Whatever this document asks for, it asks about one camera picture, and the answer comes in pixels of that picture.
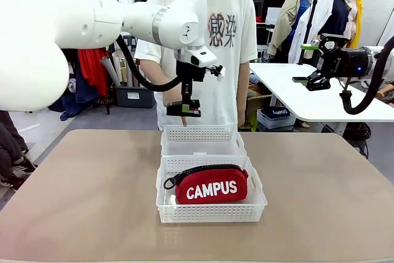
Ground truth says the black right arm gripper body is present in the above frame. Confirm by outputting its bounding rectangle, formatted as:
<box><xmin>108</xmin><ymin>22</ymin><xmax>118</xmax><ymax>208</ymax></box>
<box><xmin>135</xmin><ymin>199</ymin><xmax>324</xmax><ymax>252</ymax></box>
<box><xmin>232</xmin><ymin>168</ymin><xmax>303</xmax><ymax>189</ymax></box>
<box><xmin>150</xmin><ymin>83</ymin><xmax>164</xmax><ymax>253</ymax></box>
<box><xmin>316</xmin><ymin>47</ymin><xmax>373</xmax><ymax>76</ymax></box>

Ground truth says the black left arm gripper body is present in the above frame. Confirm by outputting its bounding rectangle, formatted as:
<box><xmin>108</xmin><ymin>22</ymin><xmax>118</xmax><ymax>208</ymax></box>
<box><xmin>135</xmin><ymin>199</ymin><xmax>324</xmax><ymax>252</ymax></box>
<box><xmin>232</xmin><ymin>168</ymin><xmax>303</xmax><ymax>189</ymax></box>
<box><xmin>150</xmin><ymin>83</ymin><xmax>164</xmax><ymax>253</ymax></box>
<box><xmin>177</xmin><ymin>59</ymin><xmax>206</xmax><ymax>87</ymax></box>

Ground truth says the red CAMPUS pencil case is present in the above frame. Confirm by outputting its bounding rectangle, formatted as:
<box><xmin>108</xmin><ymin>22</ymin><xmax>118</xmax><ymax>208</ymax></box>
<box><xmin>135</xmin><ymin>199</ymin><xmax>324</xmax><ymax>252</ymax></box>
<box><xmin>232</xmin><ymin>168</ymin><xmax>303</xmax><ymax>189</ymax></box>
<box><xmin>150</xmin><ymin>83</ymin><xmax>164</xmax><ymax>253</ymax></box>
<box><xmin>163</xmin><ymin>164</ymin><xmax>249</xmax><ymax>205</ymax></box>

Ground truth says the person's left forearm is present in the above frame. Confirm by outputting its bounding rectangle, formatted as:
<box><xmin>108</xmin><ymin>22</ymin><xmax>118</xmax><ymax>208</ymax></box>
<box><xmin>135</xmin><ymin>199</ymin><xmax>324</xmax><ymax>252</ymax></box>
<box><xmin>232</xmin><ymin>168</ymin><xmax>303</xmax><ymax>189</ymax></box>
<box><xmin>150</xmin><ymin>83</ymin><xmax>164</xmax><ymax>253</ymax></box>
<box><xmin>236</xmin><ymin>59</ymin><xmax>251</xmax><ymax>118</ymax></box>

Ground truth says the person's right forearm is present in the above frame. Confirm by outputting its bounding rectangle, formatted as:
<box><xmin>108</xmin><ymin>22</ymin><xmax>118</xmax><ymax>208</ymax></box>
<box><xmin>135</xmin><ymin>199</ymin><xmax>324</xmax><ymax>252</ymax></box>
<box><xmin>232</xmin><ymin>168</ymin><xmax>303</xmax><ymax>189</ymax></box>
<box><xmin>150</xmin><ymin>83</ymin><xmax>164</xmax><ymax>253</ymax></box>
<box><xmin>140</xmin><ymin>59</ymin><xmax>174</xmax><ymax>107</ymax></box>

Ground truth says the person's right hand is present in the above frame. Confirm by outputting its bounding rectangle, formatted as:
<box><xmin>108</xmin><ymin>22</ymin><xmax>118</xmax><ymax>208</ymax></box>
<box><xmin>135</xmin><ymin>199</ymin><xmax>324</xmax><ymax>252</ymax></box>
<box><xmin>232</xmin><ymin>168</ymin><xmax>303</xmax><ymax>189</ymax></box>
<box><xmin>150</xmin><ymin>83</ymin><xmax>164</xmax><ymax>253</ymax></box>
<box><xmin>163</xmin><ymin>100</ymin><xmax>188</xmax><ymax>127</ymax></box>

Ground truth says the person's left hand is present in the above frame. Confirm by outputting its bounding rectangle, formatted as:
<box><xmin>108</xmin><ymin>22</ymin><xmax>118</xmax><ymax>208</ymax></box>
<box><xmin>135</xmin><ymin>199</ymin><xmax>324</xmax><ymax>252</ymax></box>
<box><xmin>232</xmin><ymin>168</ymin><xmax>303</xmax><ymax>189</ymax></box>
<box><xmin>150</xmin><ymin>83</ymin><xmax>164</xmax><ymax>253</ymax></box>
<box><xmin>236</xmin><ymin>116</ymin><xmax>251</xmax><ymax>131</ymax></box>

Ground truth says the mannequin with white coat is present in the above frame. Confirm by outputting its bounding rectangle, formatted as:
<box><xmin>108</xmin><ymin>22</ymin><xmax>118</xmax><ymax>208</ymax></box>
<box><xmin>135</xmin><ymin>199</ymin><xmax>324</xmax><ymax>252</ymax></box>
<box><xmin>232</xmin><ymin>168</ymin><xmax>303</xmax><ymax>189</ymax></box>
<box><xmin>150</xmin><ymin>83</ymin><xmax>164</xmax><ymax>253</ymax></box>
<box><xmin>289</xmin><ymin>0</ymin><xmax>352</xmax><ymax>67</ymax></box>

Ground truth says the black stand pole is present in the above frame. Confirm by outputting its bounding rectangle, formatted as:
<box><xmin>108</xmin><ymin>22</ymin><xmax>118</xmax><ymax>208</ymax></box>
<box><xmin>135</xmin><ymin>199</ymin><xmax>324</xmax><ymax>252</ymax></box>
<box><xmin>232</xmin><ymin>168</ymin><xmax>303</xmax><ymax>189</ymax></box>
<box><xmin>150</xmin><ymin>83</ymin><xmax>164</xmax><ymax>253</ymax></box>
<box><xmin>297</xmin><ymin>0</ymin><xmax>321</xmax><ymax>66</ymax></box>

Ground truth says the yellow garment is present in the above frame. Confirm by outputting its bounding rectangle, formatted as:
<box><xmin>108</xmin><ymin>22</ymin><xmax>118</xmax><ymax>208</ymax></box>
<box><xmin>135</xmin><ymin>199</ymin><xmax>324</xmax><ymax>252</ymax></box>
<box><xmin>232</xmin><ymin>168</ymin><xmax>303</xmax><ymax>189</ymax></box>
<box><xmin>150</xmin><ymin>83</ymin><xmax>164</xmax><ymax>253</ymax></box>
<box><xmin>343</xmin><ymin>0</ymin><xmax>364</xmax><ymax>49</ymax></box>

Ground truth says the white background table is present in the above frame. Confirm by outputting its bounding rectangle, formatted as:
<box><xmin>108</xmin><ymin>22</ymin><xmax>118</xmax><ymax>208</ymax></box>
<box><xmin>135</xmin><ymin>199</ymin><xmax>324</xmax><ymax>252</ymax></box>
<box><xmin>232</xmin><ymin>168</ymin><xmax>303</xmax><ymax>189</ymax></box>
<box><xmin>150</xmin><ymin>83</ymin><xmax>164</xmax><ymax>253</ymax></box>
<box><xmin>249</xmin><ymin>62</ymin><xmax>394</xmax><ymax>134</ymax></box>

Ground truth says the person in white t-shirt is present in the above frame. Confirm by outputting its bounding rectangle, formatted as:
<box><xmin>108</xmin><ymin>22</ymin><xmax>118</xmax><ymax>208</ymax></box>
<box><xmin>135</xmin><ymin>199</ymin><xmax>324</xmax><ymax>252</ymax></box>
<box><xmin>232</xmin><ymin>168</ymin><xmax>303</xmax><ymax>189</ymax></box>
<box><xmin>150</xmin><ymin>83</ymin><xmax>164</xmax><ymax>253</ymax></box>
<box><xmin>134</xmin><ymin>0</ymin><xmax>258</xmax><ymax>131</ymax></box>

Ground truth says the small white plastic basket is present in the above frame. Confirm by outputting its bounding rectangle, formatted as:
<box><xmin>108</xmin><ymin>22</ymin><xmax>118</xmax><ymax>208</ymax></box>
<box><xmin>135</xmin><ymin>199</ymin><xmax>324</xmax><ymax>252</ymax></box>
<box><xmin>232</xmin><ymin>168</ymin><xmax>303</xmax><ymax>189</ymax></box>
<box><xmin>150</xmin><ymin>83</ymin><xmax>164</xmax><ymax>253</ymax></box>
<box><xmin>160</xmin><ymin>124</ymin><xmax>247</xmax><ymax>157</ymax></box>

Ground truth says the grey storage box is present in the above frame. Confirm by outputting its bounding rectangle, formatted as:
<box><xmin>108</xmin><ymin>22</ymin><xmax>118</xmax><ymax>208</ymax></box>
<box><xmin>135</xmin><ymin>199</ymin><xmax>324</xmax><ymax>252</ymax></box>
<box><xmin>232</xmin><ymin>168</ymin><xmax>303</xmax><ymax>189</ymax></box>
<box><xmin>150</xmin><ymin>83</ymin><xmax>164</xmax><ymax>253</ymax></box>
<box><xmin>115</xmin><ymin>86</ymin><xmax>156</xmax><ymax>109</ymax></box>

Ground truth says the clear box with black case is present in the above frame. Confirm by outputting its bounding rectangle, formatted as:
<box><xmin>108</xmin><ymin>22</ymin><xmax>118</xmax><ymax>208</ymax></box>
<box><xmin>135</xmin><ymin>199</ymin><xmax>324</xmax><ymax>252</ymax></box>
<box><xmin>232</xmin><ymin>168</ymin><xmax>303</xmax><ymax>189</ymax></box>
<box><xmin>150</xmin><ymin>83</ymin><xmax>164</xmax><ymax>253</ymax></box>
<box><xmin>257</xmin><ymin>107</ymin><xmax>298</xmax><ymax>131</ymax></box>

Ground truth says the black bag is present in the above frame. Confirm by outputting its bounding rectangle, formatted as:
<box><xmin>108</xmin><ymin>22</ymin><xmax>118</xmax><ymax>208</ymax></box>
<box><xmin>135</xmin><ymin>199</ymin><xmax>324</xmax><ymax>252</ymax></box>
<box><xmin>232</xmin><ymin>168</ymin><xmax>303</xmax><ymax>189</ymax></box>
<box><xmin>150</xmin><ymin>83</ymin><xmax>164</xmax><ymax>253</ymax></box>
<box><xmin>341</xmin><ymin>121</ymin><xmax>372</xmax><ymax>153</ymax></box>

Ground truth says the black plastic stool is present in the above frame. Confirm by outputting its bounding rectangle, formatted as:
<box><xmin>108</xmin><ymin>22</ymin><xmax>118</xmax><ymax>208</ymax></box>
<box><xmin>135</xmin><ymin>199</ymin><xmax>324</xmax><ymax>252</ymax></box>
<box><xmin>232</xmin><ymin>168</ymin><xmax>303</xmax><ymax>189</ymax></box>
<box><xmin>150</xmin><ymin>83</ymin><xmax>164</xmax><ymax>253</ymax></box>
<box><xmin>123</xmin><ymin>36</ymin><xmax>138</xmax><ymax>51</ymax></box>

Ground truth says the green stool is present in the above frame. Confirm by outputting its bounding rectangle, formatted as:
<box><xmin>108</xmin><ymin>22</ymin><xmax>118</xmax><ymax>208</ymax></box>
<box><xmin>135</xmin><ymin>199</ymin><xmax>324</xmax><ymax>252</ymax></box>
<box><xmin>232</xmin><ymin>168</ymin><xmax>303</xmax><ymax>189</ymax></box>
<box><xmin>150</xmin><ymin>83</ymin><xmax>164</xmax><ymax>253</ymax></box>
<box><xmin>238</xmin><ymin>110</ymin><xmax>258</xmax><ymax>132</ymax></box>

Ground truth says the cream cardboard tube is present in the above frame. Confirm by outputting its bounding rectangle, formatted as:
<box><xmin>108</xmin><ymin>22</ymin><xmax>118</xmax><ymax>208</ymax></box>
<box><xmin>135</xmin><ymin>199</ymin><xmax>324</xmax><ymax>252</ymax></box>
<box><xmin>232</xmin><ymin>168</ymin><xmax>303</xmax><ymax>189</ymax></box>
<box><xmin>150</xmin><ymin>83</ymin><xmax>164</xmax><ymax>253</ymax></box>
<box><xmin>111</xmin><ymin>52</ymin><xmax>127</xmax><ymax>87</ymax></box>

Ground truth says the black clothes rack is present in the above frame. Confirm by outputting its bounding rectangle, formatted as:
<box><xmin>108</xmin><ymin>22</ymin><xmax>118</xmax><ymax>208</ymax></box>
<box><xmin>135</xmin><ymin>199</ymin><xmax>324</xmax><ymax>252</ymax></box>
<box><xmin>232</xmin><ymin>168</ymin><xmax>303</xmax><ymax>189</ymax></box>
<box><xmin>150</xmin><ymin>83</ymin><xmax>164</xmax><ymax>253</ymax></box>
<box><xmin>76</xmin><ymin>47</ymin><xmax>112</xmax><ymax>115</ymax></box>

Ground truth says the grey cardboard tube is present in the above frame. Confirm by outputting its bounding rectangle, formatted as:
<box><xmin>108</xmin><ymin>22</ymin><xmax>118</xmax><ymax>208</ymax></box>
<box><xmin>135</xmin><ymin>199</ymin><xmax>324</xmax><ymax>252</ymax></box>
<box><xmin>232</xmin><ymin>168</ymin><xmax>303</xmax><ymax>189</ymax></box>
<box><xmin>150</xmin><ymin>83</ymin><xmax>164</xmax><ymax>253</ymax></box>
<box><xmin>100</xmin><ymin>56</ymin><xmax>123</xmax><ymax>87</ymax></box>

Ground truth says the red dress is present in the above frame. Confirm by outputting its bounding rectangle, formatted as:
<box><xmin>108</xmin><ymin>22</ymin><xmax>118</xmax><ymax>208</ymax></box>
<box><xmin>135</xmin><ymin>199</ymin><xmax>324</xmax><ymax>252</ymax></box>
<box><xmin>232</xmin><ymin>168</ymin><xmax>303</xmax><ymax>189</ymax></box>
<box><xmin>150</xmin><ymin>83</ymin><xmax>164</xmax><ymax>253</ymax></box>
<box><xmin>77</xmin><ymin>47</ymin><xmax>109</xmax><ymax>96</ymax></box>

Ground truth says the large white plastic basket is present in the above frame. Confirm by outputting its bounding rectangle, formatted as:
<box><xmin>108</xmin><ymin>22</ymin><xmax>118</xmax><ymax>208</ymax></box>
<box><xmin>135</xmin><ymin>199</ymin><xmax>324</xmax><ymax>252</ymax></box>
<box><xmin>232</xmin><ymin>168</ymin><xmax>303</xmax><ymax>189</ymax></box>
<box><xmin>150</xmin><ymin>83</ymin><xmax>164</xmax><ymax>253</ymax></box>
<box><xmin>156</xmin><ymin>155</ymin><xmax>268</xmax><ymax>224</ymax></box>

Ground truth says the seated person in dark trousers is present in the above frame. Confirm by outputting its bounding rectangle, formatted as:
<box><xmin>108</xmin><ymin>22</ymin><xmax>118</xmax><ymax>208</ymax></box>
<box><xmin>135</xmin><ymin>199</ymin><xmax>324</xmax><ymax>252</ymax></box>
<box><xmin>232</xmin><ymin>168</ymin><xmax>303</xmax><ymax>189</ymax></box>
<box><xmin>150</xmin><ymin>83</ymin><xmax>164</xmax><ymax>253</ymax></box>
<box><xmin>0</xmin><ymin>110</ymin><xmax>38</xmax><ymax>190</ymax></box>

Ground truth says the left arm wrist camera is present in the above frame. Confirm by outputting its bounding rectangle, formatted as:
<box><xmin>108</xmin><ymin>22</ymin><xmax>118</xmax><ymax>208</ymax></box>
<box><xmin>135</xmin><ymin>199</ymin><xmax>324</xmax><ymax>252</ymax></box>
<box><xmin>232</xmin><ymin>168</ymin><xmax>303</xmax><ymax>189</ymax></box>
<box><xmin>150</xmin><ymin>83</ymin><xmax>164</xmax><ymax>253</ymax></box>
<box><xmin>186</xmin><ymin>47</ymin><xmax>217</xmax><ymax>67</ymax></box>

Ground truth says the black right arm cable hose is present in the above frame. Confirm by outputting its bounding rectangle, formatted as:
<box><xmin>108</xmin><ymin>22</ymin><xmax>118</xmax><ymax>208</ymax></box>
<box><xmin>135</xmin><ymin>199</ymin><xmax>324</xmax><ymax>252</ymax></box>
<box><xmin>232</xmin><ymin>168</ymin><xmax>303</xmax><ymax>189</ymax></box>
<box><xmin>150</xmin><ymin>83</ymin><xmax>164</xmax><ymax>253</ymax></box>
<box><xmin>338</xmin><ymin>41</ymin><xmax>394</xmax><ymax>115</ymax></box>

